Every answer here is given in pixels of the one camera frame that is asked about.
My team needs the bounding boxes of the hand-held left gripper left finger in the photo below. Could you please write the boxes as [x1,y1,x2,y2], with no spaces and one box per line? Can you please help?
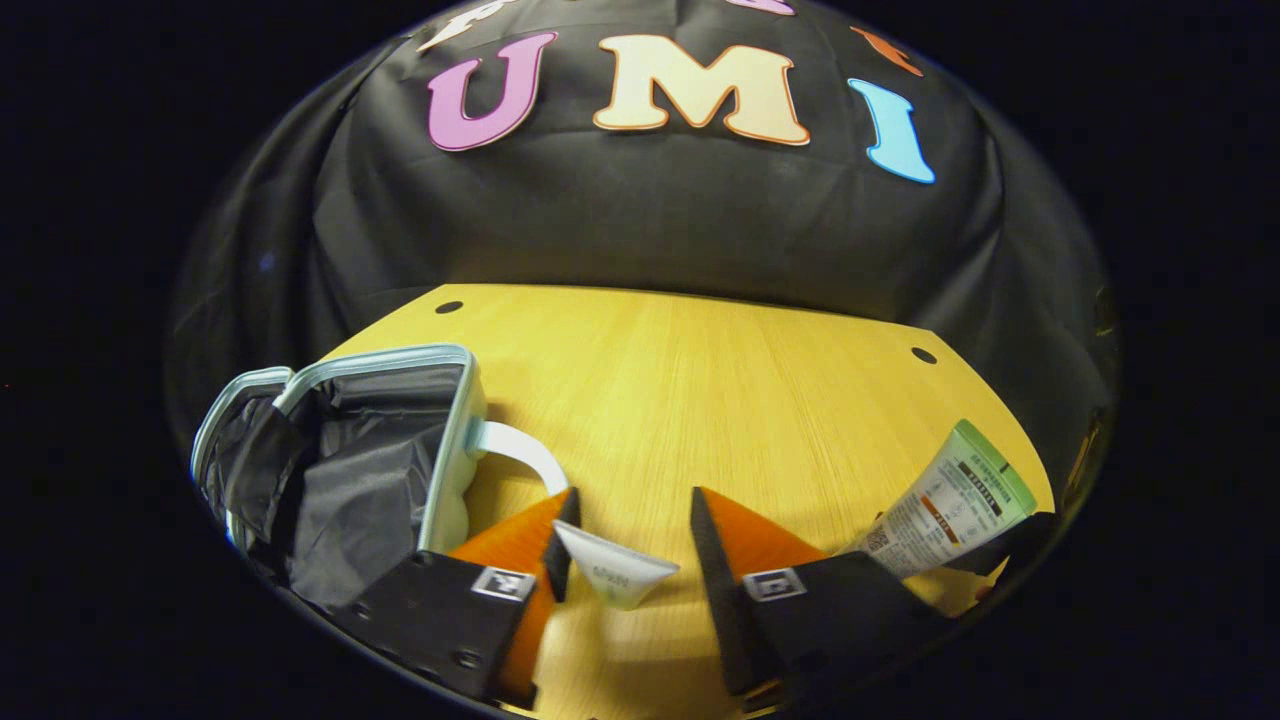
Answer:
[345,487,583,706]

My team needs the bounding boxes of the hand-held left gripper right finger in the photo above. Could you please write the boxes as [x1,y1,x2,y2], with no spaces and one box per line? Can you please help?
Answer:
[690,487,951,713]

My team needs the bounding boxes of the white skincare tube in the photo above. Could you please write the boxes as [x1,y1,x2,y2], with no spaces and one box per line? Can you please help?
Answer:
[553,520,681,611]

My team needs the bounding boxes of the green cap skincare tube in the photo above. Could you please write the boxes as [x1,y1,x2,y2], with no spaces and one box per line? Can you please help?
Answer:
[850,419,1038,581]

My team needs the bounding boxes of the pale blue small suitcase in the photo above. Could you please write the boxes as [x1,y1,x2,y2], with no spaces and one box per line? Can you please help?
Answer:
[190,344,571,611]

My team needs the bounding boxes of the black backdrop cloth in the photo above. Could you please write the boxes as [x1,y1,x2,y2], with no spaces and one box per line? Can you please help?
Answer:
[165,0,1121,521]

